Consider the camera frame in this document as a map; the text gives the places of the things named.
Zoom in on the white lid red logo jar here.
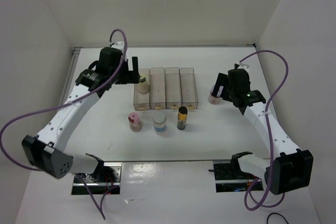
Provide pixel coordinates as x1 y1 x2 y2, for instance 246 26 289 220
208 93 222 104

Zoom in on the yellow lid beige bottle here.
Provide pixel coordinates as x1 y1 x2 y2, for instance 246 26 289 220
137 75 149 94

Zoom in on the gold black pepper grinder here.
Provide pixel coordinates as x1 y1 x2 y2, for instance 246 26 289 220
177 106 188 130

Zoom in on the pink lid spice bottle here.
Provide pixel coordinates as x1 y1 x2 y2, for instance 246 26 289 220
128 112 142 132

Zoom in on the silver lid blue label jar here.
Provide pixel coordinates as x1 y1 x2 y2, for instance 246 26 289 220
152 110 166 135

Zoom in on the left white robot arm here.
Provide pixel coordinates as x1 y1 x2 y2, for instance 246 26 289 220
22 46 140 182

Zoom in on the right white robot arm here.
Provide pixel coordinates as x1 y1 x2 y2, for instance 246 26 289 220
212 68 313 195

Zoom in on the clear organizer bin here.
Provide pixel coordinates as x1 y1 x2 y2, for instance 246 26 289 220
180 68 198 110
133 69 150 111
150 67 166 110
165 67 182 110

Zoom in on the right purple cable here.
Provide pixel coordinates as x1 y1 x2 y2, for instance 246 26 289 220
234 50 289 212

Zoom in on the purple cable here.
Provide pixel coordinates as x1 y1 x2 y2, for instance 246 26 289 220
234 50 289 212
0 29 127 220

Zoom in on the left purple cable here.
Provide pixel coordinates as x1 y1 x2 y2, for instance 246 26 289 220
0 29 127 220

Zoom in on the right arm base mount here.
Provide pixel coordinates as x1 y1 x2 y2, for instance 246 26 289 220
208 160 256 193

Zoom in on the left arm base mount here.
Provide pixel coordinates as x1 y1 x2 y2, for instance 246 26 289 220
71 162 123 195

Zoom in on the black cable on floor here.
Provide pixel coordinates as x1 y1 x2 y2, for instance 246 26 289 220
267 212 289 224

